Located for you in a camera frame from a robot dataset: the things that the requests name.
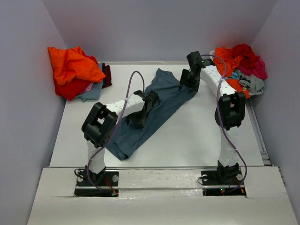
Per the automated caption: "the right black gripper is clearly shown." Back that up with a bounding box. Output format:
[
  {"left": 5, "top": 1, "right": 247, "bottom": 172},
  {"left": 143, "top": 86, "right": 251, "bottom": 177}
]
[{"left": 179, "top": 69, "right": 201, "bottom": 95}]

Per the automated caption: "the blue-grey t shirt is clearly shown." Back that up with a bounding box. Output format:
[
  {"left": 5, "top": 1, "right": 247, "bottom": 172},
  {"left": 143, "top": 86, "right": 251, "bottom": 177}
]
[{"left": 106, "top": 69, "right": 196, "bottom": 160}]

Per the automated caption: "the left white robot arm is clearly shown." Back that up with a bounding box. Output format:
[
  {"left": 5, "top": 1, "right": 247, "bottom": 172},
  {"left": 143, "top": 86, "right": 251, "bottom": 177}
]
[{"left": 81, "top": 90, "right": 160, "bottom": 186}]

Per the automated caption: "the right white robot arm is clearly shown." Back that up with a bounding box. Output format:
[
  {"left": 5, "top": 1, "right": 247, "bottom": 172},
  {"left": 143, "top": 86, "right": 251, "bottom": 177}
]
[{"left": 179, "top": 51, "right": 246, "bottom": 186}]

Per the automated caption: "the cyan crumpled t shirt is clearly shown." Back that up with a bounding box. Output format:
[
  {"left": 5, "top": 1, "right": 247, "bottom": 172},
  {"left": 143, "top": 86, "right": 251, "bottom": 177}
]
[{"left": 225, "top": 72, "right": 240, "bottom": 80}]

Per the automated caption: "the orange crumpled t shirt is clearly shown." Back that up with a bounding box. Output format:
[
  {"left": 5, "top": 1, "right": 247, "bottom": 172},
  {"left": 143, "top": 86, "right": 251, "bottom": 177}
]
[{"left": 213, "top": 46, "right": 250, "bottom": 99}]

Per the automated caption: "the dark maroon folded t shirt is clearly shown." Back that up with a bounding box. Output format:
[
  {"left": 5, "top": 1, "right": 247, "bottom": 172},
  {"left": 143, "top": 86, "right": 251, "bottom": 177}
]
[{"left": 102, "top": 63, "right": 112, "bottom": 89}]

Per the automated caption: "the light blue folded t shirt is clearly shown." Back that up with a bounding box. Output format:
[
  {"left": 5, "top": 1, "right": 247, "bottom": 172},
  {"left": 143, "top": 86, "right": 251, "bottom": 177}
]
[{"left": 75, "top": 82, "right": 103, "bottom": 102}]

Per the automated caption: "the pink folded t shirt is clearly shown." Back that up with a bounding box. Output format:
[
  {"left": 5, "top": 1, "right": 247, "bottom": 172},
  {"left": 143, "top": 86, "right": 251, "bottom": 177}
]
[{"left": 85, "top": 82, "right": 94, "bottom": 92}]

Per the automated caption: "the red crumpled t shirt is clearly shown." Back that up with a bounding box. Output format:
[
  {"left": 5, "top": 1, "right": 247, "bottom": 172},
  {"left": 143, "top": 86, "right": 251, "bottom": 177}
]
[{"left": 232, "top": 44, "right": 258, "bottom": 69}]

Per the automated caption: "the grey crumpled t shirt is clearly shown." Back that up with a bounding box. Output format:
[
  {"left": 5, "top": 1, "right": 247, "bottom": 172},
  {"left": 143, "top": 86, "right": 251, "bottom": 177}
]
[{"left": 234, "top": 69, "right": 265, "bottom": 96}]

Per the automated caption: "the magenta crumpled t shirt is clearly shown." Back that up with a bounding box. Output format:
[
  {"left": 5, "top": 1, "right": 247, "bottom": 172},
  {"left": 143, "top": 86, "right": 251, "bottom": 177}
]
[{"left": 237, "top": 56, "right": 268, "bottom": 80}]

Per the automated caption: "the red folded t shirt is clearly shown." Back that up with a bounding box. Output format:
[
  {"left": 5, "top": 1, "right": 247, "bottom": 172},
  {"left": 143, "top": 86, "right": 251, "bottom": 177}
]
[{"left": 54, "top": 78, "right": 93, "bottom": 101}]

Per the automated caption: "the orange folded t shirt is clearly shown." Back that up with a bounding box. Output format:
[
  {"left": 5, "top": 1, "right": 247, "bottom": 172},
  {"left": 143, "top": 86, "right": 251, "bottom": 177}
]
[{"left": 47, "top": 46, "right": 105, "bottom": 86}]

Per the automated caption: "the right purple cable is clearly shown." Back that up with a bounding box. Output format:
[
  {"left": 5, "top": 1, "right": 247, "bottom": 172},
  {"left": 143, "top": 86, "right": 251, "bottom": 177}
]
[{"left": 200, "top": 54, "right": 248, "bottom": 194}]

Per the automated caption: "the purple cable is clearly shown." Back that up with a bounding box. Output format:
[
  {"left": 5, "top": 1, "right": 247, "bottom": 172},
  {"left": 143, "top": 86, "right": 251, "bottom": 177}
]
[
  {"left": 200, "top": 54, "right": 248, "bottom": 194},
  {"left": 86, "top": 70, "right": 146, "bottom": 193}
]

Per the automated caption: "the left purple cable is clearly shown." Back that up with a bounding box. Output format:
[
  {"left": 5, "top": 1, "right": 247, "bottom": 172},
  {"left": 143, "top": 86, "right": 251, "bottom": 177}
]
[{"left": 86, "top": 70, "right": 146, "bottom": 193}]

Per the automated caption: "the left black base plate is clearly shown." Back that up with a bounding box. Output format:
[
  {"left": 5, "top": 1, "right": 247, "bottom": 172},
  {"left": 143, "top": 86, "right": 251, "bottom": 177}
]
[{"left": 74, "top": 169, "right": 119, "bottom": 197}]

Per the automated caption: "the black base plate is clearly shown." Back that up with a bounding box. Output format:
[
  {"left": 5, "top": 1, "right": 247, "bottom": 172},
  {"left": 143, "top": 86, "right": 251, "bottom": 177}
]
[
  {"left": 74, "top": 169, "right": 119, "bottom": 197},
  {"left": 197, "top": 170, "right": 246, "bottom": 196}
]

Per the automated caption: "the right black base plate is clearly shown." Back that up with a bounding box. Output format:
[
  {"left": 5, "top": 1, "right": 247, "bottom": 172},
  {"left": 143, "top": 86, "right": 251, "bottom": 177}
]
[{"left": 197, "top": 170, "right": 246, "bottom": 196}]

